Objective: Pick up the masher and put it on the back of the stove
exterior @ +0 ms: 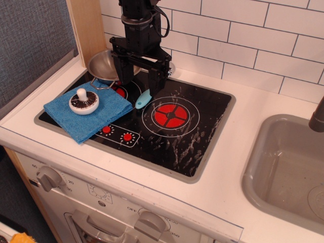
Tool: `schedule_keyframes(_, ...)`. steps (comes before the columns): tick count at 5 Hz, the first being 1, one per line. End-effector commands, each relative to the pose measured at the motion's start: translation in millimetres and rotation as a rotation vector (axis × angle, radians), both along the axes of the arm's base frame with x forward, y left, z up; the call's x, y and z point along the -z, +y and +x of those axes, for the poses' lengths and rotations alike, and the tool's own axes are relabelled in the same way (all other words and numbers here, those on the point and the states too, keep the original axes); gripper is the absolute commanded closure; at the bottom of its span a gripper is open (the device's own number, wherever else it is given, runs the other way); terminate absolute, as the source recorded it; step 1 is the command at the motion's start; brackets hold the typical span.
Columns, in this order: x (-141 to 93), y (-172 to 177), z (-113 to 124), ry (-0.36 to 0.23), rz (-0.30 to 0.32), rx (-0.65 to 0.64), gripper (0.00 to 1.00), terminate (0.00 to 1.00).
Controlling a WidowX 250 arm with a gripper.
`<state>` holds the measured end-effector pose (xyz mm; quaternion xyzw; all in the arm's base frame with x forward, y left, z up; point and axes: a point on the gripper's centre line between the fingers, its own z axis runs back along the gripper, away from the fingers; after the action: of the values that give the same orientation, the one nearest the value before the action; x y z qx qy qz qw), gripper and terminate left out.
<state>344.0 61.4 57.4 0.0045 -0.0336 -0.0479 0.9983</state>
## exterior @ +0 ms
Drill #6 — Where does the grey sink basin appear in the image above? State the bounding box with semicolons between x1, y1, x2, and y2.
242;114;323;234

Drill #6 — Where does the grey timer knob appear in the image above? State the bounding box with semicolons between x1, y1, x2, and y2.
36;166;62;192

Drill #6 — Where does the yellow object at corner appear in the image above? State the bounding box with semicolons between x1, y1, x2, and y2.
10;233;36;243

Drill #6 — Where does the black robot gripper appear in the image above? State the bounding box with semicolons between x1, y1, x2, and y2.
109;22;172;97

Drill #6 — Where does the black toy stovetop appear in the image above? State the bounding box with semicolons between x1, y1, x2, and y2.
35;72;235;183

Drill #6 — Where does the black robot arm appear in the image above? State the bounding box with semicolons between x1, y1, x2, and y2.
109;0;172;96

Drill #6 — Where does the grey oven door handle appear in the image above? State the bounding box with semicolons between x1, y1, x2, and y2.
71;210;125;242

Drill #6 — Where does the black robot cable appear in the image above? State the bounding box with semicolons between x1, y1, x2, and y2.
151;5;171;38

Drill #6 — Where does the blue folded cloth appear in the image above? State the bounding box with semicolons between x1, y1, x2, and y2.
44;80;133;144

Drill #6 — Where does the grey oven temperature knob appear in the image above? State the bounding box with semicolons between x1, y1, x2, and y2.
134;211;167;241

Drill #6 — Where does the white spoon blue handle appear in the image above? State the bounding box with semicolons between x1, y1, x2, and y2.
135;62;177;110

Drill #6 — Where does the stainless steel bowl pan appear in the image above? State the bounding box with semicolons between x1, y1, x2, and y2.
87;49;141;91

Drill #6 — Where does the wooden side post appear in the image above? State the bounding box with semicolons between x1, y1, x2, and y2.
66;0;106;67

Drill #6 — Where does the grey faucet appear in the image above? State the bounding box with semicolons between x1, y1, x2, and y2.
308;97;324;133

